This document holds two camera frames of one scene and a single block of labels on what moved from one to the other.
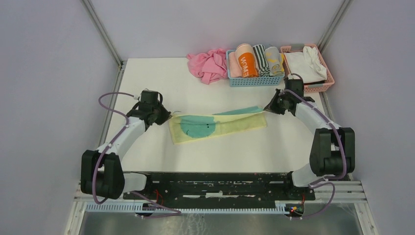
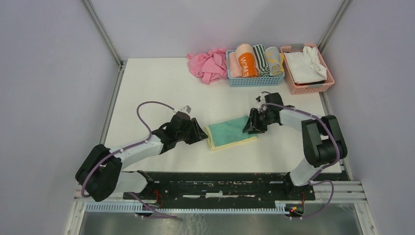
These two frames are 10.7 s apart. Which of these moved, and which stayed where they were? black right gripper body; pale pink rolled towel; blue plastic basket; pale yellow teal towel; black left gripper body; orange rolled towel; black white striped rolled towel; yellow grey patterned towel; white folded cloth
Moved: black right gripper body; black left gripper body; pale yellow teal towel
Stayed: orange rolled towel; white folded cloth; blue plastic basket; pale pink rolled towel; black white striped rolled towel; yellow grey patterned towel
